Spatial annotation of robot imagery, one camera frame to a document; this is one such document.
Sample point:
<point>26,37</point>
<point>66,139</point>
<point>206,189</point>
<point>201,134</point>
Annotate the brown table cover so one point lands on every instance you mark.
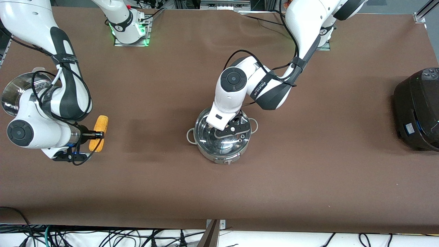
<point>219,192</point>

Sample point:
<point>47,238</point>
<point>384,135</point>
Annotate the steel steamer pot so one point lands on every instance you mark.
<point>15,89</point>

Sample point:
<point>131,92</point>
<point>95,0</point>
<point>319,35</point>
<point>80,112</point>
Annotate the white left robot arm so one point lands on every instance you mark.
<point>301,20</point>

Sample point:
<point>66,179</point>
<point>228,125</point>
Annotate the aluminium corner profile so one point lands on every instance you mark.
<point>419,17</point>

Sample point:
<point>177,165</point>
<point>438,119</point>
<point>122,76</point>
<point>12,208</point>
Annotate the silver table edge bracket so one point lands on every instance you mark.
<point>222,223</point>

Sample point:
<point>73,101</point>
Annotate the black rice cooker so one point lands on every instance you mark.
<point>415,113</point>

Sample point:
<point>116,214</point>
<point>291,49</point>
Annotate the yellow corn cob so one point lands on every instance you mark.
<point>100,123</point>

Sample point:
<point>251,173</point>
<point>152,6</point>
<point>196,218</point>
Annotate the metal frame rail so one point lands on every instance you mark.
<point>224,5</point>

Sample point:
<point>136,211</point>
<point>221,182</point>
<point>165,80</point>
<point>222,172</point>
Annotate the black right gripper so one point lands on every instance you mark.
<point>84,135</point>

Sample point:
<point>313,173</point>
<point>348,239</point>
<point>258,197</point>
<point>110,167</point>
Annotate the glass lid with knob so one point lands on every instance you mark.
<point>205,137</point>

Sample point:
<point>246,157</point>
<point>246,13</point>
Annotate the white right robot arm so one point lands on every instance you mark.
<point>37,133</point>

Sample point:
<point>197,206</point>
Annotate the dark grey pole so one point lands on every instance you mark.
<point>209,238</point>

